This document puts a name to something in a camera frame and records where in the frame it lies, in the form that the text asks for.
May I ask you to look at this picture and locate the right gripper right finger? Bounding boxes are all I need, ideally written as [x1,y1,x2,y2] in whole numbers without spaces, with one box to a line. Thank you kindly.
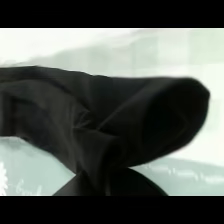
[107,167,170,197]

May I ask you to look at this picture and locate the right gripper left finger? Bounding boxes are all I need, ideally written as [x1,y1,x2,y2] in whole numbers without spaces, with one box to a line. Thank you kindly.
[52,170,108,197]

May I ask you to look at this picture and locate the black garment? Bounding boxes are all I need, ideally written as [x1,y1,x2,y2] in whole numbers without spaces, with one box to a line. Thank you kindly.
[0,65,211,197]

